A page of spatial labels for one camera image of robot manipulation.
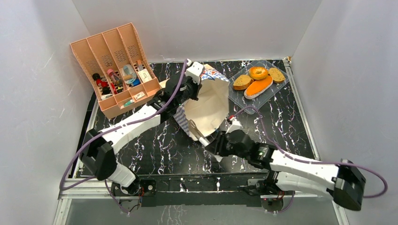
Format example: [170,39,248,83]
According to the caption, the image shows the checkered paper bag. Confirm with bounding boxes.
[171,64,230,141]

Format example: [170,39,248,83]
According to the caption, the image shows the brown bread slice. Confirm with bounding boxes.
[233,75,254,90]

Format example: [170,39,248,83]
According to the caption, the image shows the clear plastic tray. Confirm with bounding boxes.
[229,60,289,114]

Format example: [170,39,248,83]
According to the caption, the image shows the orange fake bread loaf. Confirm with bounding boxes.
[244,75,273,99]

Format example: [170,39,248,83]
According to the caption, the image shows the fake donut bread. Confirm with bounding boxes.
[249,67,268,80]

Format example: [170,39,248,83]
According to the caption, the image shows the round speckled bread slice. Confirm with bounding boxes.
[268,67,285,83]

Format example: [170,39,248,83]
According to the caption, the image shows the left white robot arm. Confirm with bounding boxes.
[79,75,202,195]

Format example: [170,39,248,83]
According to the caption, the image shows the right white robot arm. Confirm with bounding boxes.
[199,130,366,211]

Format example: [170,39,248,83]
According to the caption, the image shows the small white box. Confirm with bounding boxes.
[133,91,145,101]

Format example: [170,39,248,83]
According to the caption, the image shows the white label card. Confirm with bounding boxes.
[138,68,153,83]

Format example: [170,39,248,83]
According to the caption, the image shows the green white tube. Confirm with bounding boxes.
[121,99,135,108]

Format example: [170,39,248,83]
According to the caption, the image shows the light blue tape dispenser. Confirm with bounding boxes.
[122,64,137,84]

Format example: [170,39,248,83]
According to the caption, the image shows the peach desk organizer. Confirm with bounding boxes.
[70,23,161,119]

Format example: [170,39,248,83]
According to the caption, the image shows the pink capped bottle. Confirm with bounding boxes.
[107,69,123,91]

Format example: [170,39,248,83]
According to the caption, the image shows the black red toy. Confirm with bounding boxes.
[92,73,111,95]

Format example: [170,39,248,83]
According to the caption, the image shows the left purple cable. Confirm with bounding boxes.
[59,59,189,215]

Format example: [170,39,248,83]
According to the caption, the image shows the purple cable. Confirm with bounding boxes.
[59,59,189,215]
[228,105,388,215]

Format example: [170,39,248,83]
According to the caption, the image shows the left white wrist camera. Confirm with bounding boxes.
[185,59,205,85]

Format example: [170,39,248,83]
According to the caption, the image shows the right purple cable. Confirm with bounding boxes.
[228,105,388,215]

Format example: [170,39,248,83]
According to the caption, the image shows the aluminium frame rail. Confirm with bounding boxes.
[53,174,349,225]

